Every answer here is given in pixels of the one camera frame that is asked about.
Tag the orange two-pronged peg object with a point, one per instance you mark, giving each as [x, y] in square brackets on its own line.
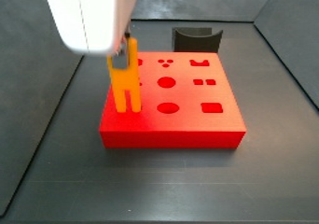
[126, 79]

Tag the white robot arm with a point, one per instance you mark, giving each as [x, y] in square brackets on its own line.
[91, 25]

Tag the red shape-sorting block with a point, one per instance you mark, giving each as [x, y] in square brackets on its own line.
[189, 106]

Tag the black curved holder stand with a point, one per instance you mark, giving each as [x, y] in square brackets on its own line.
[195, 39]

